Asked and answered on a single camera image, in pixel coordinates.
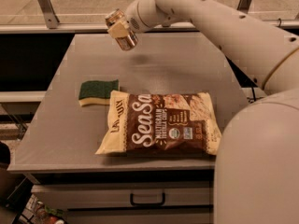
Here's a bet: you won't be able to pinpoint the orange soda can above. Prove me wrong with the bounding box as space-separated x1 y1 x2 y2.
105 9 138 51

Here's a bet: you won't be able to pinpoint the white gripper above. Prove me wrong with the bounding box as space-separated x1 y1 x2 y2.
107 0 163 38

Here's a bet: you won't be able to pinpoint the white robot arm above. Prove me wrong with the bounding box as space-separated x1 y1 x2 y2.
108 0 299 224

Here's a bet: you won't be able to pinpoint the grey drawer with black handle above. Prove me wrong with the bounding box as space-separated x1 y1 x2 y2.
32 181 213 210

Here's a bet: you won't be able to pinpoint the left metal railing bracket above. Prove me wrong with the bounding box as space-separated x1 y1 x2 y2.
37 0 60 29

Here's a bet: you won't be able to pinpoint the brown tortilla chips bag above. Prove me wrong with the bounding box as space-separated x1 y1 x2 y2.
96 91 221 155

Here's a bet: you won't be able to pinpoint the colourful items under table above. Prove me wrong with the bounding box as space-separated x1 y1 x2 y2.
18 194 67 224

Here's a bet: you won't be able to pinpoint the green and yellow sponge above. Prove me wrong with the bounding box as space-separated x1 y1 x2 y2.
78 79 120 106

